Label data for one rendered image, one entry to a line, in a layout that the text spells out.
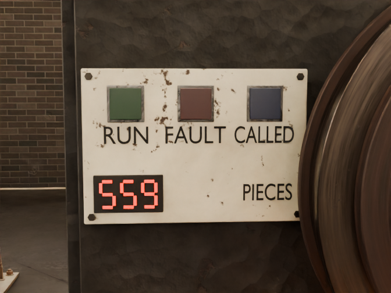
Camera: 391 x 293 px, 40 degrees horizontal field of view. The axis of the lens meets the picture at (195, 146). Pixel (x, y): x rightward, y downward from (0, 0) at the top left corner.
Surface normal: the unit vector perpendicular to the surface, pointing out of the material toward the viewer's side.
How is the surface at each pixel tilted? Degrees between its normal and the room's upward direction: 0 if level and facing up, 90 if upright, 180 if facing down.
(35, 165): 90
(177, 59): 90
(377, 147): 90
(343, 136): 90
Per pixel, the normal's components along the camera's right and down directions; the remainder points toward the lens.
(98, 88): 0.07, 0.11
